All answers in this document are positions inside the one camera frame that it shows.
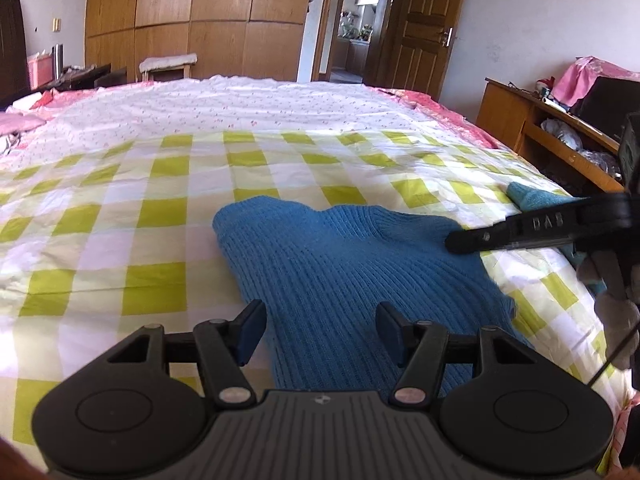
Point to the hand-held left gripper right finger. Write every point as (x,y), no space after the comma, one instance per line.
(392,337)

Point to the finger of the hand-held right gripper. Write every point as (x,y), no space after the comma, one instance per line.
(505,235)

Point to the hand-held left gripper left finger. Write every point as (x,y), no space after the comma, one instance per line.
(246,342)

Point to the blue knit sweater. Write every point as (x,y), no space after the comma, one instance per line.
(340,270)

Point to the person's right hand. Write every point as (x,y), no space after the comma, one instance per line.
(622,325)

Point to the teal folded cloth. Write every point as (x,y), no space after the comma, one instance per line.
(532,195)

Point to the black television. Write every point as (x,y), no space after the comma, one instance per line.
(607,102)

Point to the wooden desk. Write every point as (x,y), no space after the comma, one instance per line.
(505,110)

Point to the pink floral cloth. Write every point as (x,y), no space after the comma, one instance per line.
(582,77)

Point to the green checkered bedsheet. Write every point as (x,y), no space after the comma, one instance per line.
(115,240)

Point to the wooden door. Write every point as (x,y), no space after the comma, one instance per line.
(422,35)

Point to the white floral bedsheet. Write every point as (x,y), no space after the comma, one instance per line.
(210,105)

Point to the small padded stool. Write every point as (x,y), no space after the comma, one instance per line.
(167,62)

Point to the dark nightstand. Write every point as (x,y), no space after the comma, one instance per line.
(95,76)

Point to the pink pillow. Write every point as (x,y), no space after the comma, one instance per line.
(20,121)

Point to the wooden wardrobe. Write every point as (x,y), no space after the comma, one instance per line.
(200,10)

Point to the silver upright device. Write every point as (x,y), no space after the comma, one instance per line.
(58,62)

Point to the pink box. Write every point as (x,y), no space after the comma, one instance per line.
(40,70)

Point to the dark wooden headboard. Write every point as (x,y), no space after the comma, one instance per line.
(12,45)

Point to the wooden door frame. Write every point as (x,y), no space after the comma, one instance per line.
(312,25)

